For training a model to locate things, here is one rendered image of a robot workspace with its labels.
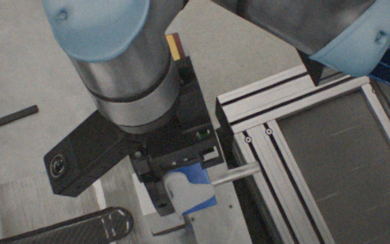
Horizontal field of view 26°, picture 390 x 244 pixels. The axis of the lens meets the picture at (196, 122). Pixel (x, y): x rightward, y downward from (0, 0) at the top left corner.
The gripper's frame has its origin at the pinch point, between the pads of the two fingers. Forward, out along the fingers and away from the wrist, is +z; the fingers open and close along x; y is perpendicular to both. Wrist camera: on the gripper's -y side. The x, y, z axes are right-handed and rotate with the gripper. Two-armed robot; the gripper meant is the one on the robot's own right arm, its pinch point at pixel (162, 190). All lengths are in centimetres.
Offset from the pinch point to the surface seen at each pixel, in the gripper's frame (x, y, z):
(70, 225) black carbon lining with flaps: 1.7, -11.2, 4.4
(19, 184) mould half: 7.8, -15.4, 2.9
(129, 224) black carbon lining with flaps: -0.2, -4.9, 5.1
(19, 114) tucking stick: 21.0, -15.5, 9.2
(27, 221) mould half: 3.3, -15.6, 3.5
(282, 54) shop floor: 68, 29, 91
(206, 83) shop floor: 65, 9, 89
